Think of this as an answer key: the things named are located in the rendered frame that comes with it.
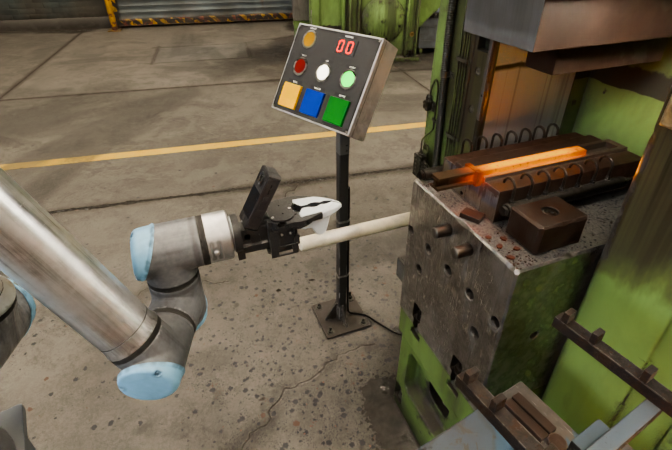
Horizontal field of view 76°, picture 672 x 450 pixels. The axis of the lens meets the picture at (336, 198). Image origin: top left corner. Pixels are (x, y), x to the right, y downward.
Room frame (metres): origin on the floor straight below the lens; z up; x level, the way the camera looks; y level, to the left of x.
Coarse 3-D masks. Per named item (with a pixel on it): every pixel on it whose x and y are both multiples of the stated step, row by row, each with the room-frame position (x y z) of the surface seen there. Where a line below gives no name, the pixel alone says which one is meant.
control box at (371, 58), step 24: (312, 48) 1.36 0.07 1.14; (336, 48) 1.29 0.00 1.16; (360, 48) 1.24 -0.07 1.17; (384, 48) 1.21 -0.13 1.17; (288, 72) 1.37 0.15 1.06; (312, 72) 1.31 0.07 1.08; (336, 72) 1.25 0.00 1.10; (360, 72) 1.20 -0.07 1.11; (384, 72) 1.22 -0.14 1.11; (336, 96) 1.21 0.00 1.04; (360, 96) 1.16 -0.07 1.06; (312, 120) 1.21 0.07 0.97; (360, 120) 1.15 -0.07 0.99
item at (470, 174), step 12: (528, 156) 0.89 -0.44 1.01; (540, 156) 0.89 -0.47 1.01; (552, 156) 0.89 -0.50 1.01; (564, 156) 0.90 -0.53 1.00; (456, 168) 0.82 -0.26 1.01; (468, 168) 0.82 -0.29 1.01; (480, 168) 0.83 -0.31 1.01; (492, 168) 0.83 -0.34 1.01; (504, 168) 0.83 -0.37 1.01; (516, 168) 0.85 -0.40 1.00; (444, 180) 0.78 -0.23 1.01; (456, 180) 0.80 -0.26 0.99; (468, 180) 0.81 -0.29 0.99; (480, 180) 0.80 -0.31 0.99
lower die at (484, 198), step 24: (528, 144) 1.01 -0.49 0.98; (552, 144) 0.99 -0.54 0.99; (576, 144) 0.99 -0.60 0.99; (528, 168) 0.84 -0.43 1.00; (552, 168) 0.86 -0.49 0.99; (576, 168) 0.86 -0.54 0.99; (600, 168) 0.86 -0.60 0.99; (624, 168) 0.89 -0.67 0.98; (456, 192) 0.88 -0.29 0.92; (480, 192) 0.81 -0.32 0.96; (504, 192) 0.76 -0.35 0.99; (504, 216) 0.77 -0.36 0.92
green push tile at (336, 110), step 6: (330, 96) 1.21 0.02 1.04; (330, 102) 1.20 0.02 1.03; (336, 102) 1.19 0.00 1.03; (342, 102) 1.17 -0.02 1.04; (348, 102) 1.16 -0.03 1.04; (330, 108) 1.19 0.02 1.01; (336, 108) 1.18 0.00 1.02; (342, 108) 1.16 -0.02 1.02; (348, 108) 1.16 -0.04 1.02; (324, 114) 1.19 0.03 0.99; (330, 114) 1.18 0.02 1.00; (336, 114) 1.16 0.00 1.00; (342, 114) 1.15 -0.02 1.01; (324, 120) 1.18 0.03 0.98; (330, 120) 1.17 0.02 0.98; (336, 120) 1.15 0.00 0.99; (342, 120) 1.14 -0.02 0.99
